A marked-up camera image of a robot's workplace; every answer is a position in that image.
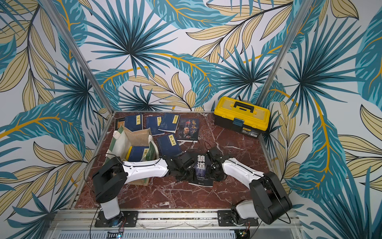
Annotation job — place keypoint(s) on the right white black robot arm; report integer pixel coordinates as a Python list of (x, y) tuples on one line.
[(269, 200)]

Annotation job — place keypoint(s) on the left metal frame post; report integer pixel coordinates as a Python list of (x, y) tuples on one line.
[(68, 38)]

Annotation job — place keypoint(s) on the blue book table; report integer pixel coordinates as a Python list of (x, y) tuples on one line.
[(168, 145)]

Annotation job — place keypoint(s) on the blue book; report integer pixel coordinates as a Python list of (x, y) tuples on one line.
[(134, 122), (137, 153), (153, 123), (169, 122)]

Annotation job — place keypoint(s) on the right metal frame post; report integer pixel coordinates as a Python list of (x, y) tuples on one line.
[(297, 22)]

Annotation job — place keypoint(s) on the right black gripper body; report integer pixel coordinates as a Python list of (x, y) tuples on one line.
[(211, 167)]

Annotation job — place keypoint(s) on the black wolf cover book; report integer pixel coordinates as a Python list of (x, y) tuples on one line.
[(200, 172)]

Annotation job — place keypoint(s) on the metal frame post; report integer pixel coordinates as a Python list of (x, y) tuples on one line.
[(297, 22), (68, 38)]

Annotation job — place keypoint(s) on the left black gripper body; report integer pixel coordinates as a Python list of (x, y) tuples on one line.
[(186, 175)]

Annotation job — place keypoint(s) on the dark book old man back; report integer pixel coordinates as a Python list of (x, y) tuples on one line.
[(188, 130)]

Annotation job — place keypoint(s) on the yellow black toolbox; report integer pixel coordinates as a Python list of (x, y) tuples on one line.
[(242, 117)]

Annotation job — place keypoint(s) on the green beige canvas bag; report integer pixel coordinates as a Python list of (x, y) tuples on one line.
[(134, 140)]

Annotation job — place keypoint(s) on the brown cover book back left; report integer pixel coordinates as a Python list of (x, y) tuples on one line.
[(119, 122)]

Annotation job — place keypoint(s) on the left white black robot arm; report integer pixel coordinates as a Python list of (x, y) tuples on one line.
[(107, 197)]

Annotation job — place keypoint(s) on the front aluminium rail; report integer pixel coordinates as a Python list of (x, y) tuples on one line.
[(170, 224)]

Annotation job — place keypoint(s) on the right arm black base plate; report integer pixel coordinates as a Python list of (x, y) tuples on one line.
[(228, 218)]

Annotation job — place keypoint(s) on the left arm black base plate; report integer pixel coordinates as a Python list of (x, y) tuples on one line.
[(124, 219)]

